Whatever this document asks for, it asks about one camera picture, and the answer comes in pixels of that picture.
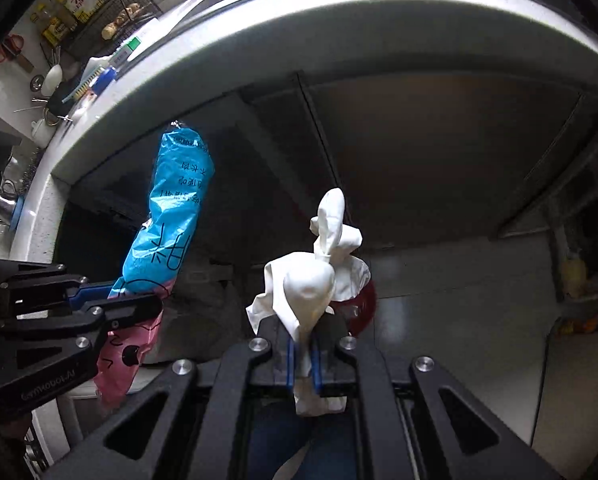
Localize blue pink plastic bag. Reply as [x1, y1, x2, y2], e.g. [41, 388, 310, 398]
[94, 122, 214, 408]

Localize white tissue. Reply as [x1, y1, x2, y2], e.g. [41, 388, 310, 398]
[246, 188, 372, 417]

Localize red trash bin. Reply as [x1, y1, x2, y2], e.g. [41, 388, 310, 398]
[329, 281, 377, 337]

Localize white ceramic cup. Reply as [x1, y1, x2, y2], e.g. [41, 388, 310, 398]
[31, 118, 56, 148]

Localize blue scrub brush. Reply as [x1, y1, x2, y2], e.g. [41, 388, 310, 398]
[62, 56, 110, 103]

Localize orange handled scissors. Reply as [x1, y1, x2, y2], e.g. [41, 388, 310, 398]
[0, 34, 24, 63]

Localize black wire rack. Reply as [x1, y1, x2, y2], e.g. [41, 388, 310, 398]
[61, 0, 162, 62]

